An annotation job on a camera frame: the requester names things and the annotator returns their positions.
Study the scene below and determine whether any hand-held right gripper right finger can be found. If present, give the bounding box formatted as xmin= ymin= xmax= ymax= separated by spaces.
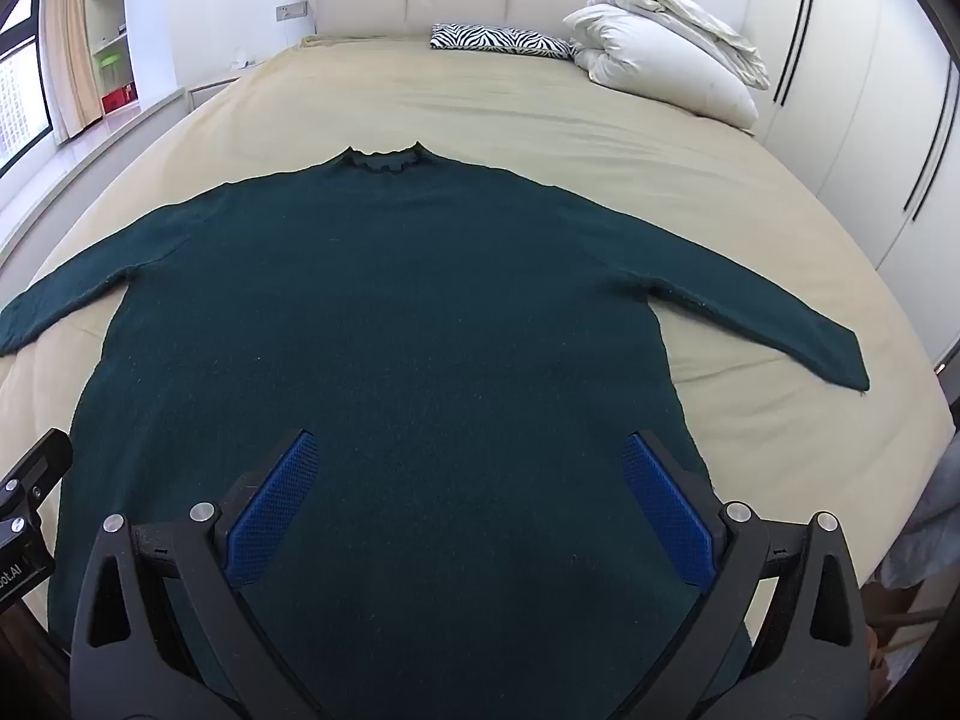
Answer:
xmin=615 ymin=431 xmax=872 ymax=720

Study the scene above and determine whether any white folded duvet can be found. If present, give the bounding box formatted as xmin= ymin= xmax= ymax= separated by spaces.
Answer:
xmin=562 ymin=0 xmax=772 ymax=128

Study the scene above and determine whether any bed with beige sheet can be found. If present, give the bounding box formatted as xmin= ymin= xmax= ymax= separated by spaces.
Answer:
xmin=0 ymin=34 xmax=957 ymax=616

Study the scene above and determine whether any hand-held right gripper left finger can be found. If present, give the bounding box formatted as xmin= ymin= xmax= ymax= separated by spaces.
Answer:
xmin=67 ymin=429 xmax=331 ymax=720

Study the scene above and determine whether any beige curtain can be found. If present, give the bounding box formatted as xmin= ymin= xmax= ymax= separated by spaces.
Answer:
xmin=41 ymin=0 xmax=102 ymax=147

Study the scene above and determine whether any white wardrobe with black handles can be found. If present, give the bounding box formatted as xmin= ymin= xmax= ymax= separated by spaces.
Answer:
xmin=742 ymin=0 xmax=960 ymax=361

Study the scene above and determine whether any dark green knit sweater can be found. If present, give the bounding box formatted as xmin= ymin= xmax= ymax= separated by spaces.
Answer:
xmin=0 ymin=141 xmax=871 ymax=720

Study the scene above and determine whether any white open bookshelf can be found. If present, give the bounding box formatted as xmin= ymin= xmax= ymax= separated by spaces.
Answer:
xmin=82 ymin=0 xmax=140 ymax=117

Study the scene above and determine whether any zebra print pillow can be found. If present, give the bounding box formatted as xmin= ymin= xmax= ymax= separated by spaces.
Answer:
xmin=430 ymin=22 xmax=578 ymax=61

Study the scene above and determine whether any window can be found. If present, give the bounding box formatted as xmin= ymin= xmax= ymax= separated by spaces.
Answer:
xmin=0 ymin=0 xmax=57 ymax=177

